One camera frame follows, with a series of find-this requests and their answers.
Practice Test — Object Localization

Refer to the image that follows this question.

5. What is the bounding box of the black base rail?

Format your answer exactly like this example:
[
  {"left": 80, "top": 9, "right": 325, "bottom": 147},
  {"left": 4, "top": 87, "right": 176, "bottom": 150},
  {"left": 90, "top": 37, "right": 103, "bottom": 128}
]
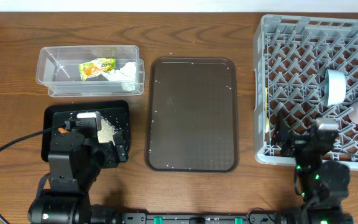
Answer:
[{"left": 117, "top": 208, "right": 291, "bottom": 224}]

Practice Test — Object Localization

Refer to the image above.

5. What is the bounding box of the grey dishwasher rack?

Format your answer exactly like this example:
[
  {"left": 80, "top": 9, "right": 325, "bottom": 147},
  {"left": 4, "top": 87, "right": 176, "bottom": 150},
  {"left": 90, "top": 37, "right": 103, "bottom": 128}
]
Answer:
[{"left": 254, "top": 15, "right": 358, "bottom": 171}]

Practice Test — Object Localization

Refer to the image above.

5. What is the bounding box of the white tissue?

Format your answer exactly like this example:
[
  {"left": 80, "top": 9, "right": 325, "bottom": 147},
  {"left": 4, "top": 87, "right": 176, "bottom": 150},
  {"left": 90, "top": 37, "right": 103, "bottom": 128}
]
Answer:
[{"left": 102, "top": 62, "right": 137, "bottom": 91}]

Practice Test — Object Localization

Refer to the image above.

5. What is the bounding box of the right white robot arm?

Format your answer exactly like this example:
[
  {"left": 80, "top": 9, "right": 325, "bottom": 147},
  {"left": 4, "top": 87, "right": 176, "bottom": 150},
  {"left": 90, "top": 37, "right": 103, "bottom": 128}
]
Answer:
[{"left": 271, "top": 114, "right": 354, "bottom": 224}]

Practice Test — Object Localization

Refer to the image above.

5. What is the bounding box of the yellow plastic spoon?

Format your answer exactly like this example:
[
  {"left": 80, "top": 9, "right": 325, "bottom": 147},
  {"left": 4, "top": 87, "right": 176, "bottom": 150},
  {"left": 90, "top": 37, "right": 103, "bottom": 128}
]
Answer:
[{"left": 264, "top": 88, "right": 270, "bottom": 133}]

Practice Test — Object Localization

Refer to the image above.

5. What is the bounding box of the light blue rice bowl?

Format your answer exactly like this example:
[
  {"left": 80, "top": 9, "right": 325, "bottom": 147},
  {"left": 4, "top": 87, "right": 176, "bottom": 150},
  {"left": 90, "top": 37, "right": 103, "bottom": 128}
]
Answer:
[{"left": 324, "top": 69, "right": 346, "bottom": 106}]

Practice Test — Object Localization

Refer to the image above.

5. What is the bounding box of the clear plastic waste bin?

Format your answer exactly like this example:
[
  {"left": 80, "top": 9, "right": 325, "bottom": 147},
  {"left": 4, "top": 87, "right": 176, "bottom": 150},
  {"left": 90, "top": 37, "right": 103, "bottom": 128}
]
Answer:
[{"left": 36, "top": 45, "right": 145, "bottom": 97}]

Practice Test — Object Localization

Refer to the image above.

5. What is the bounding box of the yellow snack wrapper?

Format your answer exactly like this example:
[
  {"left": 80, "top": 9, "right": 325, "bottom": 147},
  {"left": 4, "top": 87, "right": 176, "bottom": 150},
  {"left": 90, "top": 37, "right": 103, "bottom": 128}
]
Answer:
[{"left": 78, "top": 58, "right": 116, "bottom": 81}]

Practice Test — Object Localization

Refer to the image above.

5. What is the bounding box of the orange carrot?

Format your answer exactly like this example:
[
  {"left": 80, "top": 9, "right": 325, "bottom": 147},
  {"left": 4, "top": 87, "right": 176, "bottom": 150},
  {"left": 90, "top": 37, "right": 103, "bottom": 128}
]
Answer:
[{"left": 58, "top": 128, "right": 70, "bottom": 134}]

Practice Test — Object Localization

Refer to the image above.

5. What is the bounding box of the dark brown serving tray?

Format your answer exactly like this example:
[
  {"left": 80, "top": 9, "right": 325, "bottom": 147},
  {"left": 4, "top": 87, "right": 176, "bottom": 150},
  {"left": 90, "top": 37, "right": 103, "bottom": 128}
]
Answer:
[{"left": 145, "top": 57, "right": 239, "bottom": 173}]

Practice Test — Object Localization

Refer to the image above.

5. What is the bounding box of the white rice pile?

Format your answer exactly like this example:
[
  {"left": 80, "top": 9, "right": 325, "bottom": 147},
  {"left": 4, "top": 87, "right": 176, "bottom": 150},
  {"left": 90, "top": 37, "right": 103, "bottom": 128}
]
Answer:
[{"left": 98, "top": 117, "right": 119, "bottom": 144}]

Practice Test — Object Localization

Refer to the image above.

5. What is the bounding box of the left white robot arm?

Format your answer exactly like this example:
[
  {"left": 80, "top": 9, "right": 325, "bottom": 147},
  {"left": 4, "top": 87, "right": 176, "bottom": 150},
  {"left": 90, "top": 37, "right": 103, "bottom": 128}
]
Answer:
[{"left": 28, "top": 128, "right": 128, "bottom": 224}]

